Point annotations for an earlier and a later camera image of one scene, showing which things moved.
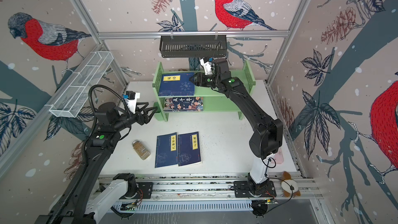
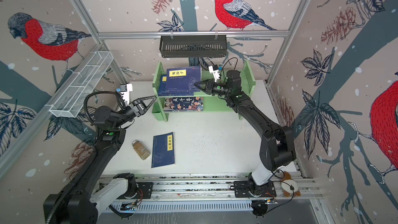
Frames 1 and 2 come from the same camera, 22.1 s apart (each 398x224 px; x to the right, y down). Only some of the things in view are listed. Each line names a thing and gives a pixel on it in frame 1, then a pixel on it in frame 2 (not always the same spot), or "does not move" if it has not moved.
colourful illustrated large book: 183,104 does not move
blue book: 188,149 to 182,79
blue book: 176,84 does not move
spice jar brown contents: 142,151 does not move
